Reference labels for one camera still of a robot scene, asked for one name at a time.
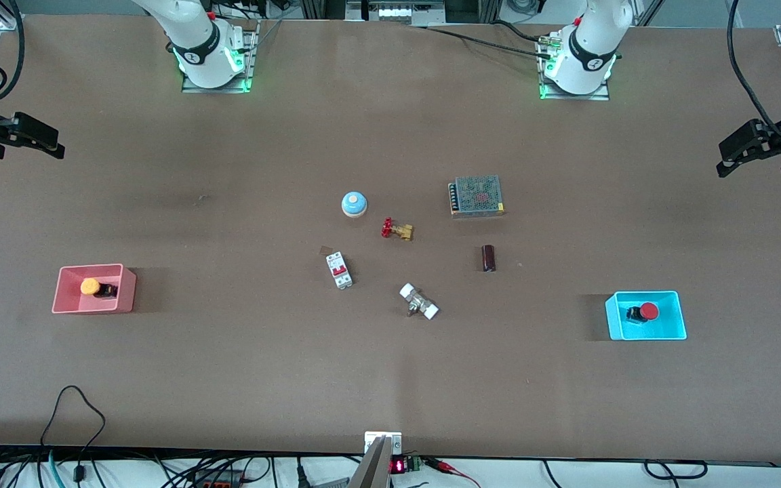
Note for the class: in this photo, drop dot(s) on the yellow push button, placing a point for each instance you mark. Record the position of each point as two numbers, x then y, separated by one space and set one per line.
90 286

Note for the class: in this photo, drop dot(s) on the red push button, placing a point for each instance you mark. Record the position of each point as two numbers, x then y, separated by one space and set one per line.
648 311

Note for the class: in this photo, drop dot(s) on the pink plastic bin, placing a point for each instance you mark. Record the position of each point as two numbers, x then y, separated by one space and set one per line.
95 303

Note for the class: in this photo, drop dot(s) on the cyan plastic bin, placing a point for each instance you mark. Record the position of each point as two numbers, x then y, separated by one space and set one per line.
648 331

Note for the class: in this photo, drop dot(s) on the metal mesh power supply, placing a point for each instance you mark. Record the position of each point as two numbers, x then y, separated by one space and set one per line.
477 196

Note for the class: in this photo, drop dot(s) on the dark brown capacitor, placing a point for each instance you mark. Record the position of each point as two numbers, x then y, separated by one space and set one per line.
489 258

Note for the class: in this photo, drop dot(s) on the blue dome button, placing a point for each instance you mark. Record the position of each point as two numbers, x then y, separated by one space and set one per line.
354 202

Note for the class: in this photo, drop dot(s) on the white red circuit breaker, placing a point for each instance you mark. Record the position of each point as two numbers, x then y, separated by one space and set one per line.
339 270

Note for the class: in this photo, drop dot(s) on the metal fitting white ends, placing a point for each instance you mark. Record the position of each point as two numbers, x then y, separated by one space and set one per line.
419 302

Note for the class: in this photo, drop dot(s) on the black orange power strip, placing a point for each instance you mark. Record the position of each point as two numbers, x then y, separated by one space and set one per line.
217 481

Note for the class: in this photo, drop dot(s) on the red alligator clip lead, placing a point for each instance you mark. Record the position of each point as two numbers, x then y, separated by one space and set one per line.
448 468

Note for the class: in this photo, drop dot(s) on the red digit display module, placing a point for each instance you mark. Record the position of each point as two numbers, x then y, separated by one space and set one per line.
398 465

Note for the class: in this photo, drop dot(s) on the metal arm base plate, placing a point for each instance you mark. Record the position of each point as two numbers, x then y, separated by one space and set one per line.
580 97
252 54

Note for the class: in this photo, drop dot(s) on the grey metal camera bracket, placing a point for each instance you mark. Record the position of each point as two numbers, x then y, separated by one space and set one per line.
373 468

